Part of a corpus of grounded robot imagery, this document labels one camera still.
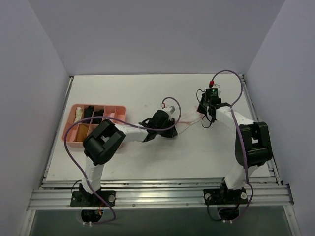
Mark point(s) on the white underwear with pink trim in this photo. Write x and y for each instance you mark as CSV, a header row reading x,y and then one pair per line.
x,y
188,118

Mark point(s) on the black rolled cloth in tray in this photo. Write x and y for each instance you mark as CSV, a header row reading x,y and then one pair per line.
x,y
88,112

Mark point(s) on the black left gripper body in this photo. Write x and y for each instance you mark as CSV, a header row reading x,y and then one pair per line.
x,y
171,129

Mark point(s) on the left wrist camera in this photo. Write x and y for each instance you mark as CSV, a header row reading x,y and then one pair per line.
x,y
169,109

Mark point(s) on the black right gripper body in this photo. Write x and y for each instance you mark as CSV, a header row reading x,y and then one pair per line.
x,y
203,105

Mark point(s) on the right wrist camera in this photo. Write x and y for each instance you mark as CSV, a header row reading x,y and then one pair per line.
x,y
213,84

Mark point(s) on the pink plastic organizer tray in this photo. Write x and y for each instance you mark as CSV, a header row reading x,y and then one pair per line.
x,y
71,127

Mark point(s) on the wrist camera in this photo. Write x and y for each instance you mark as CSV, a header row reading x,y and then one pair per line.
x,y
213,84
169,109

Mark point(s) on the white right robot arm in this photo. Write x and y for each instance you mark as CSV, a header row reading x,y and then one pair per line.
x,y
252,140

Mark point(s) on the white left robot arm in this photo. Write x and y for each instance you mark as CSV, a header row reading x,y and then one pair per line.
x,y
103,142

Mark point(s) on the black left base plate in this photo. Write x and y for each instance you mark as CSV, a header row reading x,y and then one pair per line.
x,y
79,199

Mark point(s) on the aluminium frame rail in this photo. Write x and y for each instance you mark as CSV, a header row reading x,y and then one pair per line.
x,y
152,198

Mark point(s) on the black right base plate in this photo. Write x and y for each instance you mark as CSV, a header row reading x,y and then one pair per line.
x,y
216,196

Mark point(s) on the orange rolled cloth in tray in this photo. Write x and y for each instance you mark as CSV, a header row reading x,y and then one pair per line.
x,y
81,132

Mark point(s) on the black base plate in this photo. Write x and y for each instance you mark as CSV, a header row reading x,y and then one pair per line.
x,y
79,199
216,196

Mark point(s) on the pink rolled cloth in tray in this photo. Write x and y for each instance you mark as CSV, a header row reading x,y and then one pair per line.
x,y
111,116

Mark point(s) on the white rolled cloth in tray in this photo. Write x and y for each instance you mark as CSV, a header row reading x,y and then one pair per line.
x,y
78,114

